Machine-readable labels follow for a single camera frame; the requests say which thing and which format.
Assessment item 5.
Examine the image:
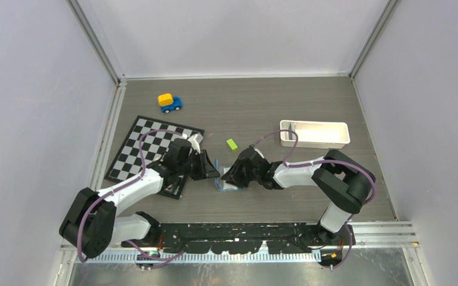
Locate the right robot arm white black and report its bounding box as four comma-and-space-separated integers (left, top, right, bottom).
221, 146, 376, 245

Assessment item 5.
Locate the blue yellow toy car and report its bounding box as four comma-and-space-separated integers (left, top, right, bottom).
157, 93, 183, 113

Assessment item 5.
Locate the black white chessboard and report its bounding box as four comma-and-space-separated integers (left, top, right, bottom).
99, 116, 203, 205

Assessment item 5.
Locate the white plastic box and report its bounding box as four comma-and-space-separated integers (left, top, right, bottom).
280, 120, 351, 149

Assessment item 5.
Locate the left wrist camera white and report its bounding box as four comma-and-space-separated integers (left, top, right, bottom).
187, 133, 203, 154

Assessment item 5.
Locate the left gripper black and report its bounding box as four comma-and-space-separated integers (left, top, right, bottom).
177, 150, 219, 181

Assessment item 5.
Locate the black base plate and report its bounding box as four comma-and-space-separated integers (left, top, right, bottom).
134, 222, 355, 254

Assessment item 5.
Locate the green block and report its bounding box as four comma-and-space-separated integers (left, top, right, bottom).
226, 139, 238, 151

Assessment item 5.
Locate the aluminium frame rail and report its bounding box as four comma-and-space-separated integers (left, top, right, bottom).
60, 220, 419, 265

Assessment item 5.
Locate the blue card holder wallet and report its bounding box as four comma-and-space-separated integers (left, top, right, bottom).
214, 159, 243, 192

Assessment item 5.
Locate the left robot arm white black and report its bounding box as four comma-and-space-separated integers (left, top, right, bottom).
59, 133, 220, 259

